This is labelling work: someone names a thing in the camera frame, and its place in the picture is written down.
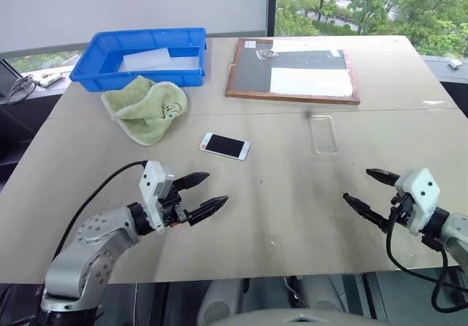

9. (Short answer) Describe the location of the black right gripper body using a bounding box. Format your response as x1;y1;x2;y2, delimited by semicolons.
388;190;417;229

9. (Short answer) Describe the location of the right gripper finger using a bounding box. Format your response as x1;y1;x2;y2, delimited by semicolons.
366;168;403;188
342;192;392;232

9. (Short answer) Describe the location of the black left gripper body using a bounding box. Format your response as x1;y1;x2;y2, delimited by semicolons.
157;183;191;229

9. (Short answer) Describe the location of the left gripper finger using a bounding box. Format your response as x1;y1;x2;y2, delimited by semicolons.
186;194;230;227
171;171;211;195

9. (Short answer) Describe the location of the clear phone case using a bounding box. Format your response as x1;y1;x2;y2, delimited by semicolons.
309;114;339;156

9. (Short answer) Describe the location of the white smartphone with black screen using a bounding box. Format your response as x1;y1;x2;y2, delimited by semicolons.
198;131;252;162

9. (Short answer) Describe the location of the green towel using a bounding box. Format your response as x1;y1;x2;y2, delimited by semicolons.
100;75;189;148

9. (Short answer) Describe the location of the grey rounded robot body shell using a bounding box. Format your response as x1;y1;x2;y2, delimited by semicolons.
225;306;371;326
302;275;349;313
196;278;250;326

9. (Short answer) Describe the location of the large white paper sheet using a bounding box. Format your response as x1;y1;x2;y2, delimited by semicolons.
269;67;355;96

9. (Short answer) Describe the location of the wooden framed blackboard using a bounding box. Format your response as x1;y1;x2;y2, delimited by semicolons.
224;37;362;106

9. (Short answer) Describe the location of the white foam sheet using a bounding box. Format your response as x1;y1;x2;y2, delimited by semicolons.
118;46;200;75

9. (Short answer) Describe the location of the small clear plastic bag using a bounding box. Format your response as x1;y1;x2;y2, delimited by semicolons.
255;48;279;61

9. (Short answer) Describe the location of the white paper strip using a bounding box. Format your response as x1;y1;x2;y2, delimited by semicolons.
271;39;347;54

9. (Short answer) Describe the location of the blue plastic bin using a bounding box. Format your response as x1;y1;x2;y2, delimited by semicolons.
69;27;209;94

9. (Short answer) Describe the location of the white power strip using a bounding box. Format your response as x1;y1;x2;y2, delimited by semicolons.
31;71;64;88

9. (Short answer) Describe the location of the white roller blind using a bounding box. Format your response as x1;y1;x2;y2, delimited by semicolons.
0;0;270;55

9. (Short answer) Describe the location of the black window pillar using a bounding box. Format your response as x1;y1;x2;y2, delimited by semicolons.
265;0;278;38

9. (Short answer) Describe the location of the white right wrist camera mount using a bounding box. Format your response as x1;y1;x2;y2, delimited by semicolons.
394;167;440;237

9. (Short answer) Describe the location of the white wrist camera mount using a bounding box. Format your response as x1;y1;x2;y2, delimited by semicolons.
394;167;440;237
138;160;177;235

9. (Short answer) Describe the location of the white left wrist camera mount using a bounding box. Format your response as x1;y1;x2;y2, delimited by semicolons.
138;160;177;235

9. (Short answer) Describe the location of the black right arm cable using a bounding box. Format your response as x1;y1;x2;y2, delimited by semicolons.
385;194;468;314

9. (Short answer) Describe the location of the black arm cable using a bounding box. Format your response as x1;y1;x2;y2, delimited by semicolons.
385;194;468;314
52;160;149;262

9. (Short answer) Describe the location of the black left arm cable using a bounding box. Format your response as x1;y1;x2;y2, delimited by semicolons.
52;160;149;262

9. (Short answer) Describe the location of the dark cable under table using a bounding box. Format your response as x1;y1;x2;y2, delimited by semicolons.
284;275;305;307

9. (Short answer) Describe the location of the bundle of dark cables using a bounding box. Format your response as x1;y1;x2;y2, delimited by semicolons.
4;74;36;105

